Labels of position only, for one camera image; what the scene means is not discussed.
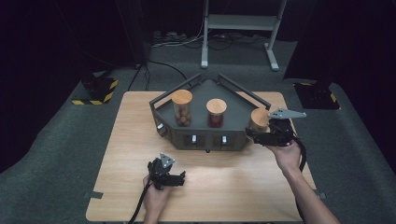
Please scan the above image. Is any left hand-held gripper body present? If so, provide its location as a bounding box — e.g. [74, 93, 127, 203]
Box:
[147, 152, 176, 190]

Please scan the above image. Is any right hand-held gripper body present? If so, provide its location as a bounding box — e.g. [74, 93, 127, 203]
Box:
[267, 107, 307, 147]

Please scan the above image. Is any glass jar with pale contents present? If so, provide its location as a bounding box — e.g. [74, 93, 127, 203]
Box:
[249, 107, 271, 133]

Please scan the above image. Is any glass jar with red contents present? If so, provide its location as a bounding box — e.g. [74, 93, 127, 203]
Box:
[205, 98, 228, 129]

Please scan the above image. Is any black corner shelf rack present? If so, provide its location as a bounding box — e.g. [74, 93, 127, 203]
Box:
[148, 73, 272, 153]

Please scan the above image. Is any glass jar with brown nuts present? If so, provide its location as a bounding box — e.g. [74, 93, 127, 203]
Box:
[171, 89, 194, 127]

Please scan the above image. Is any person's left hand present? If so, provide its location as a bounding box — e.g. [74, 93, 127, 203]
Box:
[142, 176, 172, 214]

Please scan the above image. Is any person's right hand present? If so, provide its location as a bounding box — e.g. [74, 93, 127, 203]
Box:
[265, 141, 303, 178]

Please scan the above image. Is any stand base with striped tape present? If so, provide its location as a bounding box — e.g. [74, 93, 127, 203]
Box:
[293, 78, 341, 110]
[71, 73, 120, 106]

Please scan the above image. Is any grey metal stand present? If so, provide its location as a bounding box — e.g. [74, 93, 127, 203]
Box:
[200, 0, 288, 72]

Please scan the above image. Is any black power strip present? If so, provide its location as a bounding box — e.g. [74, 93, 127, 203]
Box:
[152, 30, 189, 44]

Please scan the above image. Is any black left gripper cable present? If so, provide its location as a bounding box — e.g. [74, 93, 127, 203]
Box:
[128, 179, 154, 224]

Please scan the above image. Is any bundle of floor cables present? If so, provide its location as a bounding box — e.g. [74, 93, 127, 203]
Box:
[150, 29, 269, 51]

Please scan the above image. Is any black floor cable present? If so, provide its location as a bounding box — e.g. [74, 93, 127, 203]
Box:
[127, 60, 189, 91]

